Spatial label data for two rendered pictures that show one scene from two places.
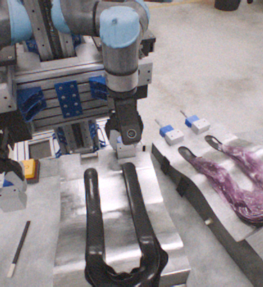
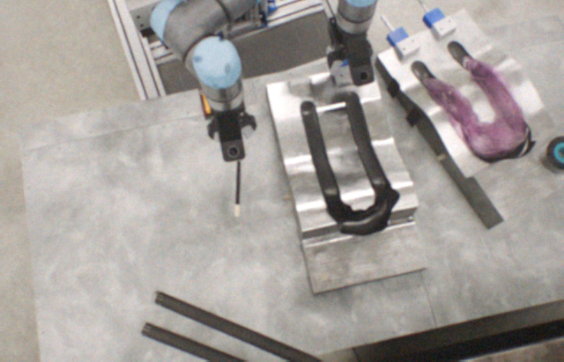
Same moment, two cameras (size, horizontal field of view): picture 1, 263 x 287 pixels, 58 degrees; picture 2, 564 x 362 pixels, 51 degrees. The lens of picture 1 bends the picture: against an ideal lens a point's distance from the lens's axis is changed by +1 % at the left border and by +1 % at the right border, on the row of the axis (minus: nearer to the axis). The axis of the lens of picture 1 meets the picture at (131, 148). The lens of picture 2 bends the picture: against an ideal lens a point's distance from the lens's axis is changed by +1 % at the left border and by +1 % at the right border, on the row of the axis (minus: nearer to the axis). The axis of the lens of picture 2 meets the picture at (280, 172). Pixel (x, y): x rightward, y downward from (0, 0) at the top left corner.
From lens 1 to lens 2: 0.77 m
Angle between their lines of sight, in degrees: 24
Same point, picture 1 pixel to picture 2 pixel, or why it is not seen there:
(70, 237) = (302, 181)
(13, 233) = (226, 174)
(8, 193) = not seen: hidden behind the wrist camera
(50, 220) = (262, 159)
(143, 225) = (373, 166)
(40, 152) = not seen: hidden behind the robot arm
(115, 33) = not seen: outside the picture
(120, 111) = (352, 49)
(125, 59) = (366, 11)
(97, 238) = (329, 181)
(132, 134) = (365, 77)
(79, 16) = not seen: outside the picture
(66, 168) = (278, 101)
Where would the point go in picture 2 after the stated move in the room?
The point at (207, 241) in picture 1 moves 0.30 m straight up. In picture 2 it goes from (437, 176) to (477, 132)
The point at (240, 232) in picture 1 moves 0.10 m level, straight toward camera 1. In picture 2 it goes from (471, 168) to (441, 196)
